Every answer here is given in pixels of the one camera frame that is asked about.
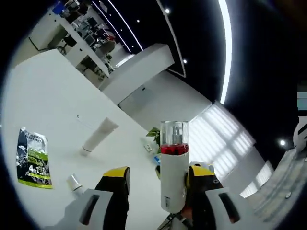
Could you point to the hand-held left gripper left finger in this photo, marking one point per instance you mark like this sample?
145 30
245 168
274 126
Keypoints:
112 203

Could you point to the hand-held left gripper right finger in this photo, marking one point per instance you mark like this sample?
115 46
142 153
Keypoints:
204 198

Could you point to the red-collared white skincare bottle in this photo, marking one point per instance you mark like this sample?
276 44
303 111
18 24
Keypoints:
173 182

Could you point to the small clear skincare bottle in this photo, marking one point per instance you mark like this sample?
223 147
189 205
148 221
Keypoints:
74 183

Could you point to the tall white skincare tube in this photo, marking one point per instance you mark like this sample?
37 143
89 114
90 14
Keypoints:
99 135

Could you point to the blue storage box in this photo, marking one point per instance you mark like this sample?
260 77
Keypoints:
58 6

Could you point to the white window blinds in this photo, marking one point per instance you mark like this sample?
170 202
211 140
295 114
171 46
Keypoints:
227 143

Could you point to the blue and white packet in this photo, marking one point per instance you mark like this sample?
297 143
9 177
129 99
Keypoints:
157 160

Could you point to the white power socket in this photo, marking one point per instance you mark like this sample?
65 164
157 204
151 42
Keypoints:
148 147

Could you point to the green potted plant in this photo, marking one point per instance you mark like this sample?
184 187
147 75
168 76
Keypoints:
154 136

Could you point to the person in plaid shirt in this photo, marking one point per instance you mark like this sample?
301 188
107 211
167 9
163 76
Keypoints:
283 187

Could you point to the green and black packet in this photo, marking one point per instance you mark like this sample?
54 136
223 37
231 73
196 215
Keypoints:
33 163

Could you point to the black office chair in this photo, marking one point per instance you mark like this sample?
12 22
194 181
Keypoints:
88 63
69 43

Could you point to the long ceiling light strip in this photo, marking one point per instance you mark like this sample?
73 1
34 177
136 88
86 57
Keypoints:
226 48

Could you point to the row of white office desks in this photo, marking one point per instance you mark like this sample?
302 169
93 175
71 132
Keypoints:
72 31

